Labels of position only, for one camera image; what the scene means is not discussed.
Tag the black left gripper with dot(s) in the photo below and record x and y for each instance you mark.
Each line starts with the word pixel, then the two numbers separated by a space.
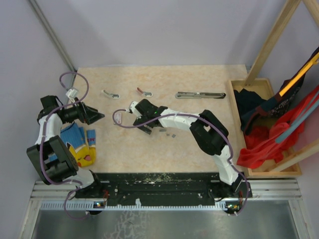
pixel 87 114

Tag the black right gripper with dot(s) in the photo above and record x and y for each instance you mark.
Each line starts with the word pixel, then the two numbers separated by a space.
pixel 139 121

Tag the pink white mini stapler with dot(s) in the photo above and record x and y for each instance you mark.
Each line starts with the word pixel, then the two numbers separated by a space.
pixel 144 93

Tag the black grey large stapler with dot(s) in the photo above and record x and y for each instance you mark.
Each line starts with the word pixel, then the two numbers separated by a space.
pixel 199 95

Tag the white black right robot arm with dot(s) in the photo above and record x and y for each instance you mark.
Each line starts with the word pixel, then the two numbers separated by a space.
pixel 209 133

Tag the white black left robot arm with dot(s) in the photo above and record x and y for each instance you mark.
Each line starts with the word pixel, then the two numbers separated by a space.
pixel 50 157

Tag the red white staple box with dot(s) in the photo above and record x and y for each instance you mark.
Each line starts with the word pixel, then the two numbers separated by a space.
pixel 118 118

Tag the blue yellow cartoon cloth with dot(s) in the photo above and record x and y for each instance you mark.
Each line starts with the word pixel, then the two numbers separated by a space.
pixel 81 143

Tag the dark patterned cloth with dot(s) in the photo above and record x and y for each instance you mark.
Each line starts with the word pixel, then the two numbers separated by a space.
pixel 252 107

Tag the red cloth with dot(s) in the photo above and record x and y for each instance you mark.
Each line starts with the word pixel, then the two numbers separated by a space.
pixel 282 135

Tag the wooden tray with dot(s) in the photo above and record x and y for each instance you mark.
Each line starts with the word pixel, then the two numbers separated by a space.
pixel 263 88

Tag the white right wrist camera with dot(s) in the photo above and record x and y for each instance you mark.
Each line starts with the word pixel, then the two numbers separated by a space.
pixel 133 110

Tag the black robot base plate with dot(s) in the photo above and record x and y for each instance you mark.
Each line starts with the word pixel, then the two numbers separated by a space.
pixel 162 189

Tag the aluminium rail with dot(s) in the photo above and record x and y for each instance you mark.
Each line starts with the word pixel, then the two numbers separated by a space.
pixel 55 197

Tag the wooden frame beam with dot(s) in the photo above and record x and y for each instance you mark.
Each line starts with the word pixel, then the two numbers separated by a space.
pixel 278 27

